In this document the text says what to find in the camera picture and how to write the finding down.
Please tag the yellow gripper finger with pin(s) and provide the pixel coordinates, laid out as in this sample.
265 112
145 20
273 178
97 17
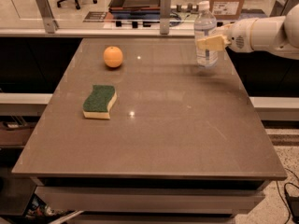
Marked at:
225 29
215 42

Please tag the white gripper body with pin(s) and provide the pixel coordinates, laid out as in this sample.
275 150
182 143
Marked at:
239 36

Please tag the clear blue plastic bottle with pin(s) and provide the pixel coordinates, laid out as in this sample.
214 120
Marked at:
205 25

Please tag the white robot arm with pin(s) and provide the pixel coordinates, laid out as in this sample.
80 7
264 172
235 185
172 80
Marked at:
276 35

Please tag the cardboard box with label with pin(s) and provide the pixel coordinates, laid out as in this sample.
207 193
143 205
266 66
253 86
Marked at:
227 1

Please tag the orange fruit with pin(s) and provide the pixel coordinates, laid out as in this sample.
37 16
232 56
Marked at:
113 57

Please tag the green yellow sponge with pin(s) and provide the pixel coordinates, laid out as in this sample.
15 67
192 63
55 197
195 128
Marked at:
99 102

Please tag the right metal bracket post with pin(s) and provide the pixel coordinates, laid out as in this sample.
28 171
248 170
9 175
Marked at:
282 7

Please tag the metal bracket post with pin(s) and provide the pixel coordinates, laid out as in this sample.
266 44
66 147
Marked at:
165 9
282 7
50 24

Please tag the middle metal bracket post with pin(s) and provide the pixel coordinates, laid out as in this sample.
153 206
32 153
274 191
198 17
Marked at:
165 9

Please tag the left metal bracket post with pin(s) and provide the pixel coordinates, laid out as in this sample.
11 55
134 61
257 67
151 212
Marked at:
50 24

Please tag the black power adapter with cable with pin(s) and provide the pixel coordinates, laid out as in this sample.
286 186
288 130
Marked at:
288 192

